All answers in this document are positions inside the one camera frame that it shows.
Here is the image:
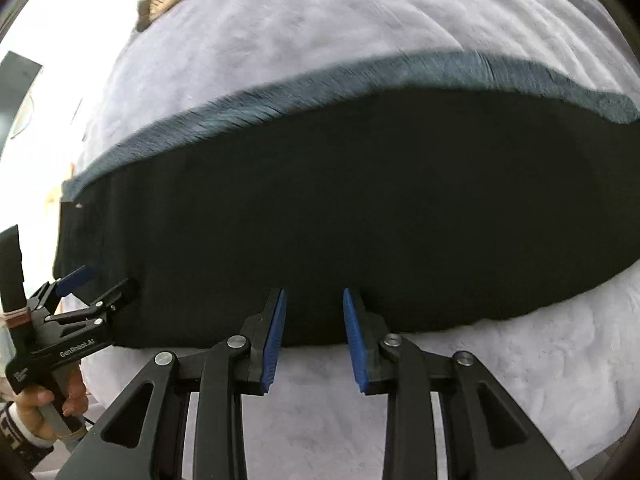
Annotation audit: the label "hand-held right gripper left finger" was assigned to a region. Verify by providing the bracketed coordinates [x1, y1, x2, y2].
[55, 287, 288, 480]

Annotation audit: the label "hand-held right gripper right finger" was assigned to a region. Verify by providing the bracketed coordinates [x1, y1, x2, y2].
[343, 287, 573, 480]

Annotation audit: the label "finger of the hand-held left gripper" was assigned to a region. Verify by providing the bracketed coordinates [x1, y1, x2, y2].
[47, 276, 140, 331]
[27, 266, 97, 317]

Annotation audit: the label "black pants with blue lining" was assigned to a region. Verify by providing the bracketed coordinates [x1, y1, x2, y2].
[52, 49, 640, 351]

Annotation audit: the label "person's left forearm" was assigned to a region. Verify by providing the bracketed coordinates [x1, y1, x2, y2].
[0, 400, 55, 463]

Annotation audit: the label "person's left hand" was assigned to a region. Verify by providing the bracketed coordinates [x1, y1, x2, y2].
[11, 367, 88, 448]

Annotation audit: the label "dark flat panel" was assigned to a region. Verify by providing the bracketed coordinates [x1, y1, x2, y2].
[0, 51, 43, 161]

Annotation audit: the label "lavender plush blanket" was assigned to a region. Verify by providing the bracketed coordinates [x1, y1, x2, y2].
[65, 0, 640, 471]

